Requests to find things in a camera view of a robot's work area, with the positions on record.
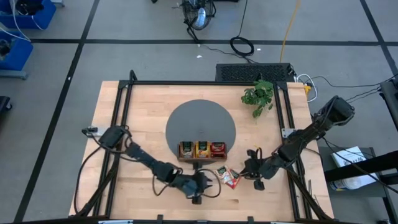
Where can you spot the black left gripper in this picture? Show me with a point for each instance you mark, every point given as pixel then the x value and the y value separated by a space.
pixel 192 183

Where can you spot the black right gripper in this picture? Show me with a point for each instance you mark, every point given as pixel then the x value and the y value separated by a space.
pixel 255 168

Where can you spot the red strawberry tea bag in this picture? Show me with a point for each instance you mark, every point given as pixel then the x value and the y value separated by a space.
pixel 218 149
pixel 235 180

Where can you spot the orange mango tea bag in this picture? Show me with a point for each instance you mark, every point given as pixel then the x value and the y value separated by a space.
pixel 202 149

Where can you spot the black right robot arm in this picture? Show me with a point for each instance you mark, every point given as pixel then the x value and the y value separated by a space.
pixel 298 143

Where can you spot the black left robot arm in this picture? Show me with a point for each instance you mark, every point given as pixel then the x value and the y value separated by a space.
pixel 146 158

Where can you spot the wooden three-compartment tray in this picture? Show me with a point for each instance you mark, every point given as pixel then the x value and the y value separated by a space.
pixel 202 159

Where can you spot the black table clamp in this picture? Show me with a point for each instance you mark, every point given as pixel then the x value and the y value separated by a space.
pixel 160 217
pixel 250 219

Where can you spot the round grey woven placemat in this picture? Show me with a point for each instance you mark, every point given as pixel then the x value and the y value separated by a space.
pixel 199 124

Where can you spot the grey side table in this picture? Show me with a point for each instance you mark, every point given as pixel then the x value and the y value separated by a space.
pixel 325 158

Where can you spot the green leafy plant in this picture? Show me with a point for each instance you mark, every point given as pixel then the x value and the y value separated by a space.
pixel 258 95

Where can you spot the white paper booklet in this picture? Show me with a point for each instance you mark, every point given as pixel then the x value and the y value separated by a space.
pixel 346 155

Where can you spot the black computer case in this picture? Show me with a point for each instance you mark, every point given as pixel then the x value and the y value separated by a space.
pixel 255 73

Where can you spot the black metal bar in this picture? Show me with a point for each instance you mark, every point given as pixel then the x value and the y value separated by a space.
pixel 373 165

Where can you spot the grey cart base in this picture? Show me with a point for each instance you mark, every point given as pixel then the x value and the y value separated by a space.
pixel 12 74

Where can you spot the blue bin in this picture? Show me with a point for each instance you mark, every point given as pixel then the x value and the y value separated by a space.
pixel 18 53
pixel 37 18

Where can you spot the black bag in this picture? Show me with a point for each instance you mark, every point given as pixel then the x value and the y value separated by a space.
pixel 29 6

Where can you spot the black aluminium table frame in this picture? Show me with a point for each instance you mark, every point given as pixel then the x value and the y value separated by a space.
pixel 186 82

